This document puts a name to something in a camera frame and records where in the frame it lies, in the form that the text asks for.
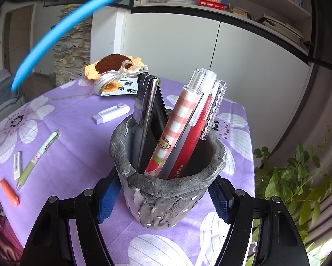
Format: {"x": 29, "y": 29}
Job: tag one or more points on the red checkered pen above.
{"x": 182, "y": 111}

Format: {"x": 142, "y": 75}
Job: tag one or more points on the green potted plant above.
{"x": 304, "y": 183}

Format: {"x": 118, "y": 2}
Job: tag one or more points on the sunflower gift card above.
{"x": 120, "y": 87}

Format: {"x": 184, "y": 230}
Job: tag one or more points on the white bookshelf cabinet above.
{"x": 266, "y": 72}

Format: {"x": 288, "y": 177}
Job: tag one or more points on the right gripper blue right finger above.
{"x": 220, "y": 202}

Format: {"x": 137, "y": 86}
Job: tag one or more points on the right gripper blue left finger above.
{"x": 107, "y": 191}

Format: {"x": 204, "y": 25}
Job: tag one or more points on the black metal stapler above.
{"x": 150, "y": 116}

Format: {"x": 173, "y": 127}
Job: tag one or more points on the crochet sunflower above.
{"x": 110, "y": 62}

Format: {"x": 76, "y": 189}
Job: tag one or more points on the blue pen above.
{"x": 61, "y": 28}

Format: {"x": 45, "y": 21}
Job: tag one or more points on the green gel pen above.
{"x": 42, "y": 150}

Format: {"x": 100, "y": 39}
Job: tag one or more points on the red book on shelf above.
{"x": 216, "y": 4}

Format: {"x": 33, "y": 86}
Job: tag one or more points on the orange marker pen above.
{"x": 10, "y": 193}

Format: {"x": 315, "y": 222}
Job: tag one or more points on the grey clay pen holder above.
{"x": 160, "y": 203}

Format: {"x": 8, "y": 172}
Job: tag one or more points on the white correction tape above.
{"x": 111, "y": 113}

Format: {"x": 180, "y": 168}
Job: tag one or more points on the stack of paper books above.
{"x": 72, "y": 52}

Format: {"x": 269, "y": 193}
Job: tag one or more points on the white eraser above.
{"x": 17, "y": 165}

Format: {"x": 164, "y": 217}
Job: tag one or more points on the red transparent gel pen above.
{"x": 200, "y": 130}

